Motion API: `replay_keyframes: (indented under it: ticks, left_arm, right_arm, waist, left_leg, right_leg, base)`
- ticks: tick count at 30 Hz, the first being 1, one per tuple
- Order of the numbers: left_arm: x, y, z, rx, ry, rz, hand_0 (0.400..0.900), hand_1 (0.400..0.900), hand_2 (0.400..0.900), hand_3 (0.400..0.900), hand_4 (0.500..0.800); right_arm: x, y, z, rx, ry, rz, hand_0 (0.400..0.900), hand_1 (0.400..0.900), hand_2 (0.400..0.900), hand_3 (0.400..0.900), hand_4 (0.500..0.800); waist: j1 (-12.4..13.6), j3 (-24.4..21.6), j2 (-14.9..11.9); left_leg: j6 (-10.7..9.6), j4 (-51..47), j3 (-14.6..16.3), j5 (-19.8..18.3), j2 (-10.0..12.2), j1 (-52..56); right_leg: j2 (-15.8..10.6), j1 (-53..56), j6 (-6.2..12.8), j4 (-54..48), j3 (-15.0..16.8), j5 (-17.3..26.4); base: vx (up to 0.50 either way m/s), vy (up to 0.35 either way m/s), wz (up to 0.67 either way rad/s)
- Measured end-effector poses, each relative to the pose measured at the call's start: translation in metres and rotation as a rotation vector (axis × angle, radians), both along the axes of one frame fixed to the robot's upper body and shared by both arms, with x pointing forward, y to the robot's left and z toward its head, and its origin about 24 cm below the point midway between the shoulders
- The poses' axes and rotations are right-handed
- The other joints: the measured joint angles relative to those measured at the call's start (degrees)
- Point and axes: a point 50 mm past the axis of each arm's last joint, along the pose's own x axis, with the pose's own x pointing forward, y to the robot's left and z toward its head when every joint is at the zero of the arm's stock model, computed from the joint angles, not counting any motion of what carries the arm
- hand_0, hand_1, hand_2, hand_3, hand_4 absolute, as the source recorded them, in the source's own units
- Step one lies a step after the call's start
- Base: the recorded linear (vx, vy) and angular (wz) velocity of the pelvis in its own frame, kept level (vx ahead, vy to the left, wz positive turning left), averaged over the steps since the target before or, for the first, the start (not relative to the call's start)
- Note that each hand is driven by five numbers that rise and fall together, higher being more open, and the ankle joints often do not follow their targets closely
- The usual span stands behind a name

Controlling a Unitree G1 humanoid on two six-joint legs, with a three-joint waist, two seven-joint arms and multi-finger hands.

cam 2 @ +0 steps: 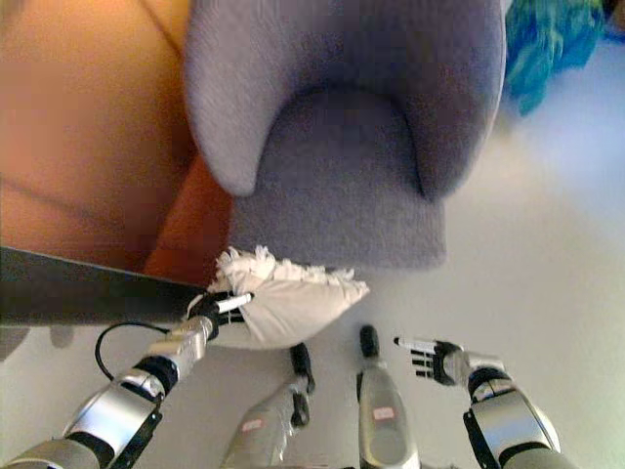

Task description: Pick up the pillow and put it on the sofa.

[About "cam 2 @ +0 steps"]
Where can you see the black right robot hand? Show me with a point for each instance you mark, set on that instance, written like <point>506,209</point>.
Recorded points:
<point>429,356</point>

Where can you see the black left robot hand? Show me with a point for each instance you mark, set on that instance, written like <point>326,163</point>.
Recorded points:
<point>220,305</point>

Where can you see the white fringed pillow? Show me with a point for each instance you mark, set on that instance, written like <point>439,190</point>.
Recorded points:
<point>293,305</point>

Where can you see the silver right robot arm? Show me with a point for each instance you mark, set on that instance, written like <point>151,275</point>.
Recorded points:
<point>508,410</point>

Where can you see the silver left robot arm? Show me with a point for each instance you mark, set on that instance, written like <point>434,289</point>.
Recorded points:
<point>112,405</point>

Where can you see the silver right robot leg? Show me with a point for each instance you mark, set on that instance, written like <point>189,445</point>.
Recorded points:
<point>383,405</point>

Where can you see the silver robot leg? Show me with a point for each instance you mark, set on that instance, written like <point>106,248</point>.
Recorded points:
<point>383,405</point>
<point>273,415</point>

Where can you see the silver left robot leg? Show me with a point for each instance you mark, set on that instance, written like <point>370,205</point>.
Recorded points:
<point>273,415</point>

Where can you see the dark rounded table top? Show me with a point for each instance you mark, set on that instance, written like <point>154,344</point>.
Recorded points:
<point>93,298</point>

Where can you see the grey fabric armchair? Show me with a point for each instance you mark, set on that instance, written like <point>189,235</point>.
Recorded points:
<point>342,146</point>

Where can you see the green leafy potted plant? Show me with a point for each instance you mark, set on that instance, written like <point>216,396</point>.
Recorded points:
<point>547,44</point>

